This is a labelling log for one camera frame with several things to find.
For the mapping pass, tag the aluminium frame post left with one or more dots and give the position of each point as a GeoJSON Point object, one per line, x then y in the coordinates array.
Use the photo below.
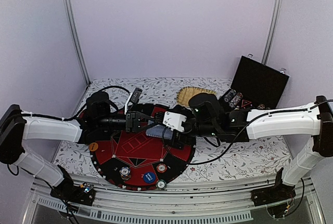
{"type": "Point", "coordinates": [76, 41]}

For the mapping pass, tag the woven bamboo tray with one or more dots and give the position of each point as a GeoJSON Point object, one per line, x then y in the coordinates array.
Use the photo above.
{"type": "Point", "coordinates": [186, 93]}

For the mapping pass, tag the round red black poker mat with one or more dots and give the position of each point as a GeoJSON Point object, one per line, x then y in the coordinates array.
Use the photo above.
{"type": "Point", "coordinates": [141, 153]}

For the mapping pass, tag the aluminium front rail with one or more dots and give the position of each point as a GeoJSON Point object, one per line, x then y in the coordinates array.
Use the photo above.
{"type": "Point", "coordinates": [195, 202]}

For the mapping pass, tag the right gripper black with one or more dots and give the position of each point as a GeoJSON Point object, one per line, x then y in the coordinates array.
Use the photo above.
{"type": "Point", "coordinates": [177, 140]}

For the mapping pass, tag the orange big blind button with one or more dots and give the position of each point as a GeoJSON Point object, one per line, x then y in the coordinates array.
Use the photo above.
{"type": "Point", "coordinates": [93, 146]}

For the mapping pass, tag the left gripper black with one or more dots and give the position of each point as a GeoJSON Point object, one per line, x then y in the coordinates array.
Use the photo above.
{"type": "Point", "coordinates": [134, 124]}

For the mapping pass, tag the red white poker chip stack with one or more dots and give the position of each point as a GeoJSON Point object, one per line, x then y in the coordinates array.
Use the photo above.
{"type": "Point", "coordinates": [161, 168]}

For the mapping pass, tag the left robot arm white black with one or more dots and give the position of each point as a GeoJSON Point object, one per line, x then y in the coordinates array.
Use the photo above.
{"type": "Point", "coordinates": [17, 126]}

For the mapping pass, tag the green poker chip stack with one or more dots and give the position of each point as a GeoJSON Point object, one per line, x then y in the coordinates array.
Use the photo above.
{"type": "Point", "coordinates": [161, 184]}

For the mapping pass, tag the middle long chip row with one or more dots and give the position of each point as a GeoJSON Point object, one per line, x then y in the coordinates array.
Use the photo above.
{"type": "Point", "coordinates": [235, 100]}

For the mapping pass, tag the black poker set case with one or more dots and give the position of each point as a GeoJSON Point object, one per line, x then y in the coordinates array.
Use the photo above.
{"type": "Point", "coordinates": [258, 83]}

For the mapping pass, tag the blue small blind button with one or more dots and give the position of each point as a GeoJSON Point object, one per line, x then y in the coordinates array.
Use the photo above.
{"type": "Point", "coordinates": [149, 177]}

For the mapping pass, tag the blue white poker chip stack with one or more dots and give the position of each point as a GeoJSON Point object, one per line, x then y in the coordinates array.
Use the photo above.
{"type": "Point", "coordinates": [125, 173]}

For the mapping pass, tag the aluminium frame post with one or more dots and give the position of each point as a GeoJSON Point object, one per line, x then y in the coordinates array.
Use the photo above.
{"type": "Point", "coordinates": [271, 31]}
{"type": "Point", "coordinates": [76, 41]}

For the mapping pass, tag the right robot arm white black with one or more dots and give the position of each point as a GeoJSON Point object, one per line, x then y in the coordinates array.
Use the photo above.
{"type": "Point", "coordinates": [314, 119]}

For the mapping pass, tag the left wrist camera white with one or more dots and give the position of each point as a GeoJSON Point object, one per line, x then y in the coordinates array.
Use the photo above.
{"type": "Point", "coordinates": [133, 99]}

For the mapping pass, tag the red triangular all-in marker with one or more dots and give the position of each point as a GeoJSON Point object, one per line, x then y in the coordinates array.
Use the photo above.
{"type": "Point", "coordinates": [245, 103]}

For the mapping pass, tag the aluminium frame post right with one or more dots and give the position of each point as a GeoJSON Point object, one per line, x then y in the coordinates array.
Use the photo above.
{"type": "Point", "coordinates": [271, 31]}

